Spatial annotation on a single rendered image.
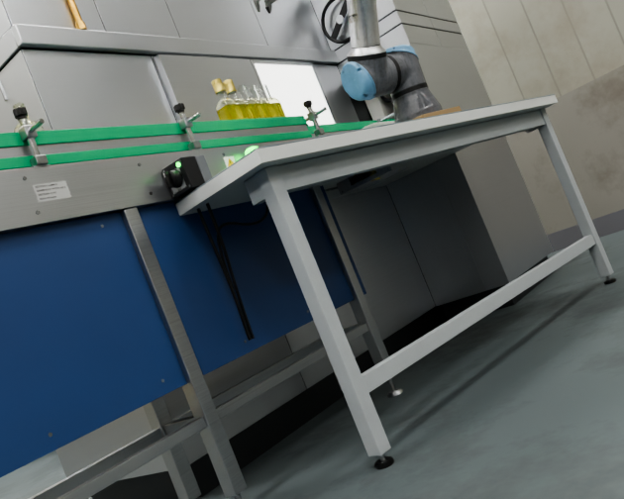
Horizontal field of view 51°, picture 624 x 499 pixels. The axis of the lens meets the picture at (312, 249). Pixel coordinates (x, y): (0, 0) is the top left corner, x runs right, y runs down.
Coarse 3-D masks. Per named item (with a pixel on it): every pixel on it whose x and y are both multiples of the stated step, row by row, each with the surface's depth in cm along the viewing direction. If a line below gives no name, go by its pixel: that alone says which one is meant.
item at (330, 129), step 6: (390, 120) 289; (312, 126) 240; (324, 126) 246; (330, 126) 249; (336, 126) 252; (342, 126) 256; (348, 126) 259; (354, 126) 263; (360, 126) 266; (312, 132) 238; (330, 132) 248; (336, 132) 252; (342, 132) 255
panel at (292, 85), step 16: (256, 64) 255; (272, 64) 263; (272, 80) 260; (288, 80) 268; (304, 80) 277; (272, 96) 256; (288, 96) 264; (304, 96) 273; (320, 96) 283; (288, 112) 261; (304, 112) 269
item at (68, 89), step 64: (0, 0) 180; (64, 0) 196; (128, 0) 217; (192, 0) 243; (0, 64) 185; (64, 64) 188; (128, 64) 207; (320, 64) 298; (0, 128) 192; (64, 128) 181
